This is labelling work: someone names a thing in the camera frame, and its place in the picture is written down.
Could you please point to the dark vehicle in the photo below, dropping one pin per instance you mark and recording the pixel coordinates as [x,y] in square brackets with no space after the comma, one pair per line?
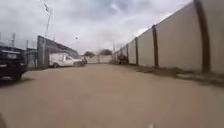
[122,59]
[11,63]

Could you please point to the distant trees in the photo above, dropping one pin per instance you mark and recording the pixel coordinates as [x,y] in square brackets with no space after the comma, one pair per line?
[105,52]

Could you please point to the brown dirt road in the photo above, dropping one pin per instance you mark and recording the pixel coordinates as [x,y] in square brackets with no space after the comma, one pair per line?
[106,96]

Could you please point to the white pickup truck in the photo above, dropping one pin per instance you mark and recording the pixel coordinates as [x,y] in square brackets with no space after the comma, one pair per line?
[63,60]

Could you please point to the grey building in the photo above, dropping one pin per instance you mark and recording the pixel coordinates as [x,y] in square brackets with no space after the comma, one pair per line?
[50,46]

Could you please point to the tall street lamp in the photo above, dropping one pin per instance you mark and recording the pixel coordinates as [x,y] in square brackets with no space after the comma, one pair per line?
[47,23]

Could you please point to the pale wall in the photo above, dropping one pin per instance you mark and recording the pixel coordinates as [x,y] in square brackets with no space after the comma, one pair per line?
[100,59]

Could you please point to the grey concrete wall with pillars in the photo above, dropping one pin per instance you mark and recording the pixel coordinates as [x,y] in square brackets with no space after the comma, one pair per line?
[180,40]

